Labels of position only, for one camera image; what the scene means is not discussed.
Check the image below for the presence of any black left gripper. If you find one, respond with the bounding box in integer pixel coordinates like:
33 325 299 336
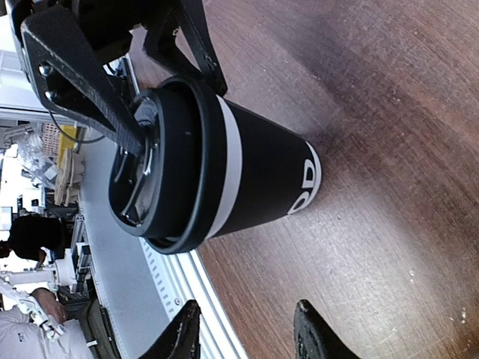
10 0 228 155

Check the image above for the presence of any person in grey shirt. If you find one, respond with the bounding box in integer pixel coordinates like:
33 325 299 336
1 288 93 359

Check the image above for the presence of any person in black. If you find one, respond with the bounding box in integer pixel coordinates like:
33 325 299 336
1 215 68 263

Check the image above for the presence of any black plastic cup lid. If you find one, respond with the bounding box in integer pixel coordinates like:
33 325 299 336
109 77 242 254

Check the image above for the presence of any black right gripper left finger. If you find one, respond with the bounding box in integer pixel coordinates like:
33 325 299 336
140 300 201 359

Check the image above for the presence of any cardboard cup carrier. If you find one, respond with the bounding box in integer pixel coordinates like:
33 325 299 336
54 148 85 206

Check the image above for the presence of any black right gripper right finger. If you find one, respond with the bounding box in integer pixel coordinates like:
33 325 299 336
293 299 359 359

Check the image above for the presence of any black white paper cup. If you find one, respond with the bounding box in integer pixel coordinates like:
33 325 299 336
207 99 322 238

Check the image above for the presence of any aluminium table front rail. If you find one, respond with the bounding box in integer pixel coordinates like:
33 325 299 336
74 55 248 359

